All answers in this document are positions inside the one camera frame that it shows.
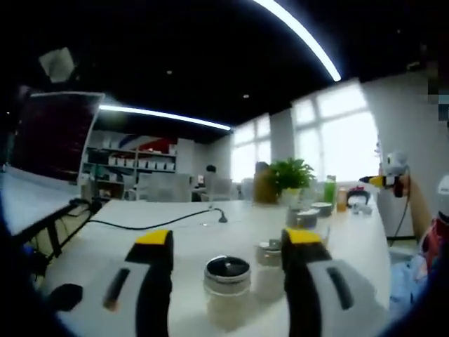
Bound row of white storage bins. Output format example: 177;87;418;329
108;157;176;171

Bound brown paper bag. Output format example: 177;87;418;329
254;161;278;204

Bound black computer mouse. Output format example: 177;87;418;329
48;283;84;312

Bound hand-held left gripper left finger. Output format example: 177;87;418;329
58;229;175;337

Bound white metal shelf rack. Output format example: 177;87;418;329
83;135;178;201

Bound potted green plant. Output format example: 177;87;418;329
264;157;316;206

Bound ceiling light strip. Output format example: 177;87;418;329
99;104;232;131
251;0;343;82

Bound orange drink bottle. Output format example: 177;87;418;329
336;187;348;213

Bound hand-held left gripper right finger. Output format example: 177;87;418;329
279;226;392;337

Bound white laptop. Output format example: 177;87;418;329
0;91;106;237

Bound black power cable with plug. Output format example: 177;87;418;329
69;198;228;231

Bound small glass seasoning bottle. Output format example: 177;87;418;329
203;255;253;330
255;238;284;299

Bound black white penguin toy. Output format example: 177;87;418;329
346;187;373;216

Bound white office chair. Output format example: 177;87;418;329
210;177;234;201

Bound large bright window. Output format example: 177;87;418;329
231;114;273;183
290;84;382;183

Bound green drink bottle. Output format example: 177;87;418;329
323;174;337;204

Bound tall glass seasoning bottle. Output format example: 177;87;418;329
310;201;333;218
286;206;333;246

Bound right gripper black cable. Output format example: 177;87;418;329
385;168;412;243

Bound person's right hand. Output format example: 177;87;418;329
401;171;417;199

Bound white ceiling air conditioner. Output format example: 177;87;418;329
38;47;77;84

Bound grey mesh chair back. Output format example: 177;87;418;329
135;173;192;203

